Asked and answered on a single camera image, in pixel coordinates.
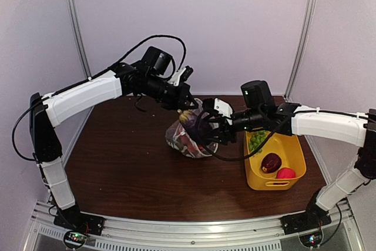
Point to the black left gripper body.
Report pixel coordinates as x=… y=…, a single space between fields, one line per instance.
x=173 y=99

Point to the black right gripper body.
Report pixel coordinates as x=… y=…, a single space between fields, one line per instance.
x=224 y=125

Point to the purple toy eggplant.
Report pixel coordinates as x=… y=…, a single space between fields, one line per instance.
x=188 y=120

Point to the red toy cherries bunch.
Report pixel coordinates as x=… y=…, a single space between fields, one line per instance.
x=186 y=141

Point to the clear polka dot zip bag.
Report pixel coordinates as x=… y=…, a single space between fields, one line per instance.
x=178 y=134

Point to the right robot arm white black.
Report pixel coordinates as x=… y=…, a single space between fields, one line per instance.
x=289 y=119

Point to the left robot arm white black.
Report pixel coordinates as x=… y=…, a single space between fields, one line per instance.
x=143 y=77

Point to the green toy grapes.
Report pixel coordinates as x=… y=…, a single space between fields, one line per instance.
x=256 y=139

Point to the dark red toy beet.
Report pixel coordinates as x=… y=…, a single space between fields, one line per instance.
x=271 y=163

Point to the yellow plastic basket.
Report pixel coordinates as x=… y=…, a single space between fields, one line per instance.
x=290 y=151

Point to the pink toy fruit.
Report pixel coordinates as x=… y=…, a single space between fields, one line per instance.
x=286 y=173

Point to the right circuit board with leds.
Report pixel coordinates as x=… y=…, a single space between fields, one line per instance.
x=311 y=240

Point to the circuit board with leds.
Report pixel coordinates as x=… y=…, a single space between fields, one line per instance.
x=311 y=240
x=73 y=239

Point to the left circuit board with leds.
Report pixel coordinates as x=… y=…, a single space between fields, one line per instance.
x=73 y=239

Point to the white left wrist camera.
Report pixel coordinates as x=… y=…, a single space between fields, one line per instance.
x=180 y=76

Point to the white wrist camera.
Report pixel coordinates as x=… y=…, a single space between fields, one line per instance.
x=217 y=107
x=180 y=76

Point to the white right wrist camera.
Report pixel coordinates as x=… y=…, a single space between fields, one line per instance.
x=217 y=107

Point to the front aluminium rail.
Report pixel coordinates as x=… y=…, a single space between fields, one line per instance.
x=261 y=233

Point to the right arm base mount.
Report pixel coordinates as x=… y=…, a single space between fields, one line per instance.
x=304 y=221

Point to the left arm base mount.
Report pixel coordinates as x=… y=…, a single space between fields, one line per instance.
x=80 y=222

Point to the left aluminium frame post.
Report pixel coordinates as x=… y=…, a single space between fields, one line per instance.
x=74 y=19

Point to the aluminium frame post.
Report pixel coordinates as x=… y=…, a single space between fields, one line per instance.
x=74 y=19
x=302 y=43

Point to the right aluminium frame post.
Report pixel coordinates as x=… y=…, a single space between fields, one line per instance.
x=302 y=43

